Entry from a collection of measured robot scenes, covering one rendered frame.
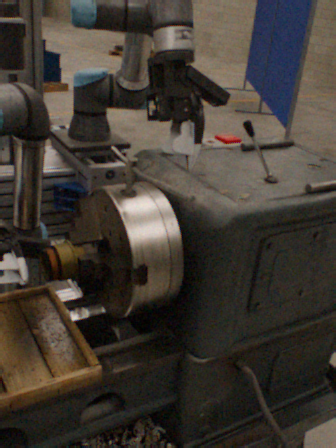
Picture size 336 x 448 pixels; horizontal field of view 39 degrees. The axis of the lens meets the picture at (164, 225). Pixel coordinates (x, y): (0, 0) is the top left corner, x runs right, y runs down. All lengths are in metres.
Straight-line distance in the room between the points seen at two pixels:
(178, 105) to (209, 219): 0.27
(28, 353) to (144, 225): 0.40
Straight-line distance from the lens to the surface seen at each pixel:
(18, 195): 1.33
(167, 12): 0.92
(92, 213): 1.14
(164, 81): 0.90
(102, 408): 1.27
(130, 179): 1.05
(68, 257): 1.07
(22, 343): 1.19
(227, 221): 1.00
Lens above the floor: 1.65
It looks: 26 degrees down
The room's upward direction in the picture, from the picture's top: 6 degrees clockwise
